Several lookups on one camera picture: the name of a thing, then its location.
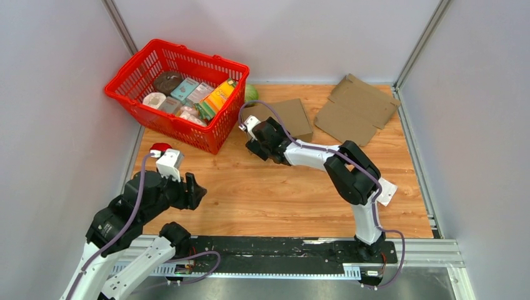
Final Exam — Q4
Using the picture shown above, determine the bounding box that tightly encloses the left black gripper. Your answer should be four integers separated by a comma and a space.
141, 167, 208, 223

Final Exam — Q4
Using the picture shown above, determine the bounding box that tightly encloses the large brown cardboard box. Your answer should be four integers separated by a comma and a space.
242, 98, 314, 143

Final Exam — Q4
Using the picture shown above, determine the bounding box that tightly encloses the small cardboard sheet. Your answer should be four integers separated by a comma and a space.
314, 74, 401, 146

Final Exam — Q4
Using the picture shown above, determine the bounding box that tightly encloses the clear plastic packet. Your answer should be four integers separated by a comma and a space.
377, 177, 398, 207

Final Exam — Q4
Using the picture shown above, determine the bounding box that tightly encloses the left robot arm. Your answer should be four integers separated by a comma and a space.
61, 171, 207, 299

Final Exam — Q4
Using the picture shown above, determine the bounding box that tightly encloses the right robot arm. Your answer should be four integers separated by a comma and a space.
239, 116, 386, 262

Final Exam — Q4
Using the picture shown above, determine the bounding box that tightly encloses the grey small box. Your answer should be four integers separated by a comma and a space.
185, 82, 214, 107

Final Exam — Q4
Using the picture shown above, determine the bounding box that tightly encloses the grey pink box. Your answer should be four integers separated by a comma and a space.
157, 96, 183, 115

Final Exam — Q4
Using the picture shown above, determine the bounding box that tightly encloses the teal small box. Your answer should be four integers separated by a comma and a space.
170, 77, 199, 104

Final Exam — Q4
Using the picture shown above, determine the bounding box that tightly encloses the red bell pepper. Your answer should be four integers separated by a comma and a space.
149, 142, 172, 153

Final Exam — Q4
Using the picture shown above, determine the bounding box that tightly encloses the green cabbage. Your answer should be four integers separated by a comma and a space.
244, 84, 259, 103

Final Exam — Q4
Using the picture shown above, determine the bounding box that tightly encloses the yellow orange juice carton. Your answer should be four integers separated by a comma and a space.
201, 78, 237, 116

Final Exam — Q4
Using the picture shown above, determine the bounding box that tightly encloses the green carton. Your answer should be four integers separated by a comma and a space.
195, 102, 216, 122

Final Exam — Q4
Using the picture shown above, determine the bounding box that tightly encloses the pink white packet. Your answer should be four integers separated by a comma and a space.
177, 106, 207, 127

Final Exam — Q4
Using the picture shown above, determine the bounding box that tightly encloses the white round roll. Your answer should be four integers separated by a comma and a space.
142, 92, 167, 109

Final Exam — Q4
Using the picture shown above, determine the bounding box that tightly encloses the red plastic shopping basket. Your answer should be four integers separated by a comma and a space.
104, 39, 249, 154

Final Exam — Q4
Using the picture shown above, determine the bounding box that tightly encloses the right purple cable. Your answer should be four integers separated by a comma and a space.
237, 100, 407, 290

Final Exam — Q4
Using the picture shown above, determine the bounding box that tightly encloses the purple cable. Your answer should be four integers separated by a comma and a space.
64, 153, 223, 300
237, 100, 407, 290

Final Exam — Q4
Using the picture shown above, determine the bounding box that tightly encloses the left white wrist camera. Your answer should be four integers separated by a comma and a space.
150, 148, 184, 183

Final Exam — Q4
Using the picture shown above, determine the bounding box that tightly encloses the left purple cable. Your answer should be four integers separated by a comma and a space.
64, 153, 223, 300

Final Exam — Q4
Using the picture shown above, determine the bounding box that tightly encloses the aluminium frame post left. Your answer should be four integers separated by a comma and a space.
102, 0, 138, 56

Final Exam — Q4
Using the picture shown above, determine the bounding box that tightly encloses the aluminium frame post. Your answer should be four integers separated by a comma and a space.
393, 0, 453, 91
102, 0, 138, 56

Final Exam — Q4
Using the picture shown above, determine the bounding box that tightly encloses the aluminium frame post right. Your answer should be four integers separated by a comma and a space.
393, 0, 453, 91

